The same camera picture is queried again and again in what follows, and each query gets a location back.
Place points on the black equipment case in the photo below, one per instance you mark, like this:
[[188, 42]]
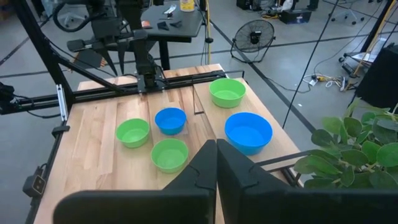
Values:
[[295, 16]]

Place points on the black floor fan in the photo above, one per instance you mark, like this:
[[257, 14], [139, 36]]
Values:
[[253, 37]]

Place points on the black standing desk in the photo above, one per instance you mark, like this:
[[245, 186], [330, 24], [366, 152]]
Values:
[[186, 21]]

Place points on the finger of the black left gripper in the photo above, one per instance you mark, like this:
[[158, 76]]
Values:
[[109, 59], [122, 56]]

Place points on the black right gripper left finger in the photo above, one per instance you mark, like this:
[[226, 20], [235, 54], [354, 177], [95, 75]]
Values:
[[196, 174]]

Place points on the black mat with orange stripes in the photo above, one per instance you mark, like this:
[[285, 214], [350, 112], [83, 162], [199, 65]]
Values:
[[90, 59]]

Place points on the yellow-label wipes canister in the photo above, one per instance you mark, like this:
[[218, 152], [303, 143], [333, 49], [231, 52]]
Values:
[[187, 4]]

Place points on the black table-level camera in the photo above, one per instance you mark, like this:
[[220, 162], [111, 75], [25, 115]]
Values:
[[35, 185]]

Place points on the black spare gripper finger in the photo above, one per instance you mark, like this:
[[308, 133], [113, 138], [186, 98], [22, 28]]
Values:
[[162, 25], [175, 23]]

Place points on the black cabinet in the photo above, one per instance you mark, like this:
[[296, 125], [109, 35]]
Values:
[[381, 77]]

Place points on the green potted plant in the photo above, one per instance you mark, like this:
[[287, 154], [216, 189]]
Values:
[[357, 149]]

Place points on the silver bracket plate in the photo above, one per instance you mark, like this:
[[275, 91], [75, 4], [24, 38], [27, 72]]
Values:
[[62, 102]]

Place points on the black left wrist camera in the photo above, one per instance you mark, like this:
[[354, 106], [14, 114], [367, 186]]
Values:
[[104, 28]]

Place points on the black wheeled cart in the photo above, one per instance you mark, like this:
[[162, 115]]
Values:
[[360, 59]]

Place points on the white plastic bag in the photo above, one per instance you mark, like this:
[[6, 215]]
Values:
[[287, 4]]

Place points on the grey office chair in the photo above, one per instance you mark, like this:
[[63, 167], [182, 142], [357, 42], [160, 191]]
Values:
[[345, 12]]

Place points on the orange card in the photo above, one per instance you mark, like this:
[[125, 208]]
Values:
[[146, 24]]

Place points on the green plastic mini bowl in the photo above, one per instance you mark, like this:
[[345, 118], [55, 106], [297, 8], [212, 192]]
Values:
[[227, 93], [169, 155], [132, 133]]

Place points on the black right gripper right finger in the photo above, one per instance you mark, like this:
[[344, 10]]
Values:
[[239, 177]]

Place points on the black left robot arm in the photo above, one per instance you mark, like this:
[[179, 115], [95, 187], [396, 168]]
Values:
[[144, 53]]

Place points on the white small packet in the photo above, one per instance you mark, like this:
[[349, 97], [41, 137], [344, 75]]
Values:
[[169, 9]]

